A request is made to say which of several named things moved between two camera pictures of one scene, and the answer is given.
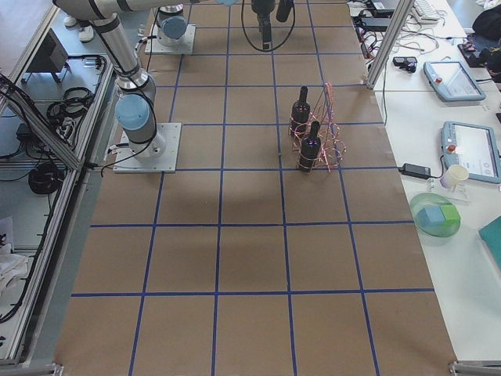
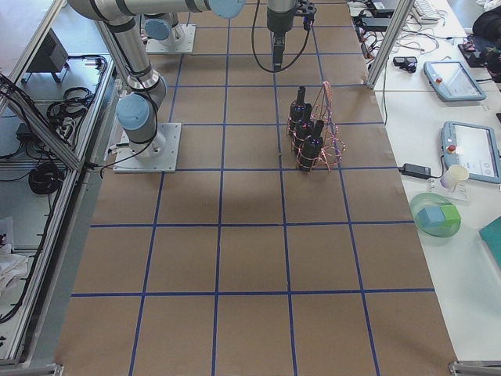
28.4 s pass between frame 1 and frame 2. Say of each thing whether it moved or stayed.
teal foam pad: stayed
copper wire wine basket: stayed
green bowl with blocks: stayed
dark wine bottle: moved
